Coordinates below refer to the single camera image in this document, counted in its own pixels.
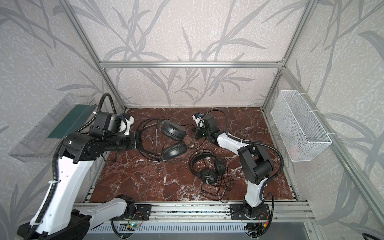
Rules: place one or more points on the clear plastic wall bin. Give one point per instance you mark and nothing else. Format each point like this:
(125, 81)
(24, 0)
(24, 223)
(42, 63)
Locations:
(68, 115)

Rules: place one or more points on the black headphones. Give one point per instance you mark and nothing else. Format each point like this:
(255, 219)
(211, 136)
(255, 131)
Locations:
(174, 145)
(214, 174)

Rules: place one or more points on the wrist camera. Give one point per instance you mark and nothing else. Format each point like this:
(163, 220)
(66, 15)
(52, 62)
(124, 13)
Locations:
(198, 118)
(125, 125)

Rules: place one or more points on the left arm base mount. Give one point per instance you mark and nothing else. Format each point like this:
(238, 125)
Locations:
(140, 212)

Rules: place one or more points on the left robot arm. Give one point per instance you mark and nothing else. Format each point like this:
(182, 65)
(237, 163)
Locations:
(56, 218)

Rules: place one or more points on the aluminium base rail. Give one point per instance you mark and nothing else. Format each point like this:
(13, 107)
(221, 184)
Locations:
(214, 212)

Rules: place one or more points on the white wire mesh basket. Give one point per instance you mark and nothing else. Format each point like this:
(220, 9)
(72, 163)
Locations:
(302, 133)

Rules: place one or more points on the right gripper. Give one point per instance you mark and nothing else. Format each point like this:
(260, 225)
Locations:
(201, 132)

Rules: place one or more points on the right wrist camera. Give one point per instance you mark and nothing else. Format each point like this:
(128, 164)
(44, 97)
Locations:
(198, 118)

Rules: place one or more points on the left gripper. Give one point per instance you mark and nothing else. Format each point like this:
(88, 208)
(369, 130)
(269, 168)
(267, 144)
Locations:
(133, 142)

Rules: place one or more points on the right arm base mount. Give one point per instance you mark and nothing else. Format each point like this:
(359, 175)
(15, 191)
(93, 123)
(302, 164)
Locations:
(241, 212)

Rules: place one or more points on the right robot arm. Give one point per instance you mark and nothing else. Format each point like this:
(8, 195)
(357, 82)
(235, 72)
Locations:
(255, 161)

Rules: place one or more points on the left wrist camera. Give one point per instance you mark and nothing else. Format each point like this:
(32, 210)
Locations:
(125, 125)

